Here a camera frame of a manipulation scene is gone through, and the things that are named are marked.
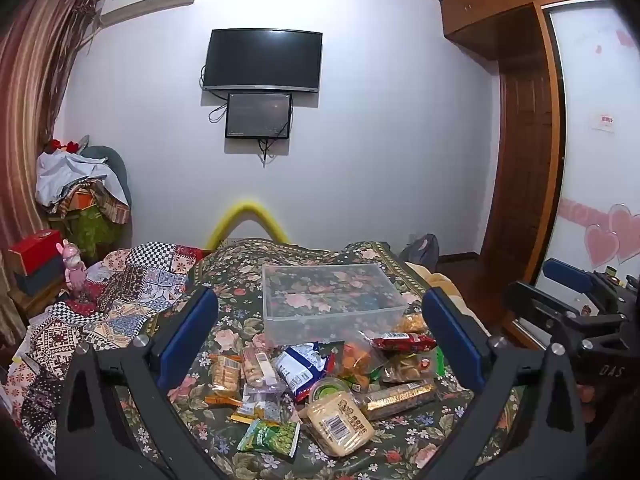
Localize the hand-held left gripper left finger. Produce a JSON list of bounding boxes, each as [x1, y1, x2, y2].
[[54, 285, 226, 480]]

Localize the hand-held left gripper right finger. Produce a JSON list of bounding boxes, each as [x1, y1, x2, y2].
[[421, 287, 587, 480]]

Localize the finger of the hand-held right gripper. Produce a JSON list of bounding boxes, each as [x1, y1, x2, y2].
[[504, 281, 592, 335], [542, 258, 594, 295]]

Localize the red snack packet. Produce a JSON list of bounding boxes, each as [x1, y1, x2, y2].
[[371, 332, 438, 353]]

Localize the clear packet with red label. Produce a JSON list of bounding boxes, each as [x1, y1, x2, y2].
[[382, 352, 438, 386]]

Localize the clear biscuit packet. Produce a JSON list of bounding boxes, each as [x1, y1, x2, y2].
[[241, 344, 281, 393]]

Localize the gold-wrapped biscuit packet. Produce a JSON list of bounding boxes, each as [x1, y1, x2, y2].
[[357, 382, 437, 421]]

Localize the blue white snack bag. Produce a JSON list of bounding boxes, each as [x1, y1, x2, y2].
[[274, 342, 337, 403]]

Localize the clear plastic storage box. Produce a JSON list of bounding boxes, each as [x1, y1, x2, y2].
[[261, 261, 411, 347]]

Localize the green jelly cup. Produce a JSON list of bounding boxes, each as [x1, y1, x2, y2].
[[306, 377, 353, 411]]

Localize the clear bag of orange snacks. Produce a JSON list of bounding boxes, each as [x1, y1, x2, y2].
[[336, 332, 388, 393]]

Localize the pink heart stickers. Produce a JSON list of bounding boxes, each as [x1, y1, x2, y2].
[[557, 200, 640, 267]]

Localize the tan cloth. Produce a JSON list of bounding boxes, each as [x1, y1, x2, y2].
[[405, 260, 491, 338]]

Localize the dark floral blanket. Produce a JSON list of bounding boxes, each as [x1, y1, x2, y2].
[[115, 237, 526, 480]]

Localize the patchwork quilt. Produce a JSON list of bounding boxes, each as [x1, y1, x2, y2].
[[0, 242, 211, 461]]

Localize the dark grey bag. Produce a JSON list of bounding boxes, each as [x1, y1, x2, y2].
[[400, 234, 441, 272]]

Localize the small yellow-edged snack packet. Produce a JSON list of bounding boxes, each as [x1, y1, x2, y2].
[[231, 392, 283, 423]]

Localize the green pea snack packet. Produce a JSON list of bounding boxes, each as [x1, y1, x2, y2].
[[236, 419, 301, 460]]

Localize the pink toy figure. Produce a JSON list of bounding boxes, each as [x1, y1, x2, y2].
[[56, 240, 88, 293]]

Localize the yellow foam tube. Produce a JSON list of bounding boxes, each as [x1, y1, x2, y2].
[[205, 199, 291, 251]]

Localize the pale yellow snack tub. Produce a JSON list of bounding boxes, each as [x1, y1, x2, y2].
[[298, 392, 376, 458]]

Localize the dark grey box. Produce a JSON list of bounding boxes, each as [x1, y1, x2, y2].
[[15, 260, 68, 297]]

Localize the grey chair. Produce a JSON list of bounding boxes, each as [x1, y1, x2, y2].
[[80, 145, 133, 208]]

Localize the red box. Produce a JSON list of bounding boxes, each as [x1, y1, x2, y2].
[[7, 229, 63, 276]]

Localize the pile of clothes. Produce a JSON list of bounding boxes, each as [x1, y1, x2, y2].
[[35, 150, 132, 261]]

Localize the small black monitor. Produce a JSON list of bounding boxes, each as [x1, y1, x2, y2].
[[225, 92, 293, 139]]

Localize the wooden overhead cabinet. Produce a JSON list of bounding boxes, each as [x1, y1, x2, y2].
[[440, 0, 606, 61]]

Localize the striped brown curtain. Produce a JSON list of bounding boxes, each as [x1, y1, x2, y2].
[[0, 0, 103, 331]]

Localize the black wall television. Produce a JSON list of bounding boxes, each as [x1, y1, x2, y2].
[[204, 29, 323, 95]]

